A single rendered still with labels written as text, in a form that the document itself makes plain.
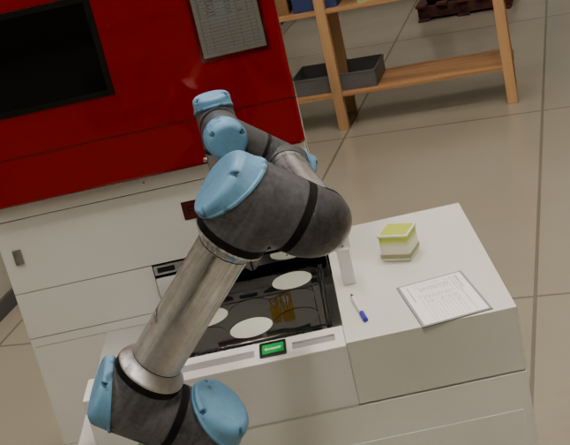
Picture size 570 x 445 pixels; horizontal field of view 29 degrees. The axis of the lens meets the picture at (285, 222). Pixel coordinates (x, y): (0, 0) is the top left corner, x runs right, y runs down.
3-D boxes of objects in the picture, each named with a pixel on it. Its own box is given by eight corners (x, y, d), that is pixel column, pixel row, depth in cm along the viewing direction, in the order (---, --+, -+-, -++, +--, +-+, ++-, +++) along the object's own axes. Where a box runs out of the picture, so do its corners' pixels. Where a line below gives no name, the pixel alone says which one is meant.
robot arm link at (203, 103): (191, 104, 206) (187, 94, 213) (206, 159, 209) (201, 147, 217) (233, 94, 206) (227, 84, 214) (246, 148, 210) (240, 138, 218)
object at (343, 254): (339, 276, 254) (327, 223, 249) (356, 272, 254) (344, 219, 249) (341, 287, 248) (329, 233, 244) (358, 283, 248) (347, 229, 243)
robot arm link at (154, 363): (157, 466, 182) (322, 204, 161) (73, 436, 178) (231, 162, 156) (159, 420, 193) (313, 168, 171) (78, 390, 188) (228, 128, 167)
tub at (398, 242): (391, 248, 262) (386, 222, 260) (421, 247, 259) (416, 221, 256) (380, 262, 256) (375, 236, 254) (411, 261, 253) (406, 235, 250)
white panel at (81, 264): (33, 343, 292) (-13, 205, 278) (335, 278, 289) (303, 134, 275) (32, 349, 289) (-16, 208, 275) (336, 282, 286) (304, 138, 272)
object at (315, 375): (105, 435, 239) (86, 380, 234) (355, 382, 237) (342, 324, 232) (100, 459, 230) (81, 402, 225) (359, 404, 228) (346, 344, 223)
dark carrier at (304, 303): (183, 295, 281) (183, 293, 281) (315, 266, 280) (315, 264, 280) (177, 358, 249) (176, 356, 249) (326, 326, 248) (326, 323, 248)
